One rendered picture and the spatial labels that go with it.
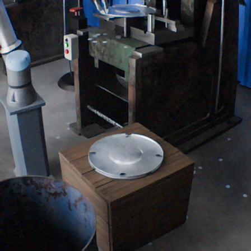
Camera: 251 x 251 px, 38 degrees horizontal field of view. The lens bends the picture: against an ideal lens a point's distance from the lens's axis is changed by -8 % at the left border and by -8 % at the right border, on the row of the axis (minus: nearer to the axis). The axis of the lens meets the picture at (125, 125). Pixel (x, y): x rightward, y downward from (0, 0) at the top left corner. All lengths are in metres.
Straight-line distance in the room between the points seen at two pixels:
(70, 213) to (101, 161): 0.30
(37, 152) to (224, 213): 0.95
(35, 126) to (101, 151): 0.40
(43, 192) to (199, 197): 0.88
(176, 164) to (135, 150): 0.17
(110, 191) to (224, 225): 0.63
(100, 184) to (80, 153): 0.21
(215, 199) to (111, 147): 0.62
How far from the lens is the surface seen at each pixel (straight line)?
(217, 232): 1.71
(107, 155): 1.51
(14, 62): 1.67
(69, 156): 1.53
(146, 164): 1.46
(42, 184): 1.25
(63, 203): 1.26
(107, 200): 1.32
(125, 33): 1.92
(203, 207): 1.83
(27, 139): 1.81
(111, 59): 1.96
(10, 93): 1.74
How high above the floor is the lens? 1.22
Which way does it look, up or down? 30 degrees down
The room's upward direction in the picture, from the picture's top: straight up
